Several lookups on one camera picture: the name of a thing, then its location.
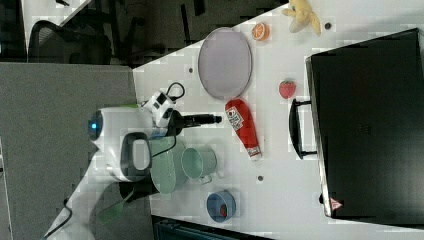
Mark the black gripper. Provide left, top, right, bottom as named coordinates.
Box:
left=167, top=111, right=222, bottom=136

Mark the red ketchup bottle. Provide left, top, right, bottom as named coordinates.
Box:
left=225, top=98, right=262, bottom=161

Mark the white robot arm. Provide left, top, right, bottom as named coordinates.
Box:
left=40, top=107, right=222, bottom=240

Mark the green plastic strainer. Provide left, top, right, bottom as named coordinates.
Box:
left=150, top=137, right=188, bottom=194

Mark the green mug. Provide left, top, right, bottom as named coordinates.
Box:
left=181, top=145, right=217, bottom=184

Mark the grey round plate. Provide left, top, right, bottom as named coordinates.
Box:
left=198, top=27, right=252, bottom=100

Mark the green toy vegetable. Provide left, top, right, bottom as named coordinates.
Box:
left=118, top=104, right=139, bottom=108

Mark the blue bowl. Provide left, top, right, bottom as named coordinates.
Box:
left=206, top=190, right=237, bottom=223

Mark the small red toy in bowl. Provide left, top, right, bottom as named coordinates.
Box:
left=220, top=205, right=227, bottom=217

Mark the red strawberry toy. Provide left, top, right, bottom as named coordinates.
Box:
left=279, top=80, right=296, bottom=99

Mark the orange slice toy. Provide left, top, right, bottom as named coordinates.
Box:
left=251, top=23, right=270, bottom=41

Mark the green spatula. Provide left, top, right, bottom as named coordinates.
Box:
left=97, top=191, right=134, bottom=225

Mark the black office chair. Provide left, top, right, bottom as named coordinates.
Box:
left=27, top=20, right=112, bottom=65

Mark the yellow banana toy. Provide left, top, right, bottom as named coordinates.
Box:
left=281, top=0, right=322, bottom=36

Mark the black toaster oven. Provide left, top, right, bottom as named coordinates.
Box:
left=305, top=28, right=424, bottom=229

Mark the black camera cable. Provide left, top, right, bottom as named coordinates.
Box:
left=149, top=81, right=186, bottom=160

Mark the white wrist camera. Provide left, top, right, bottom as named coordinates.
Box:
left=143, top=91, right=176, bottom=128

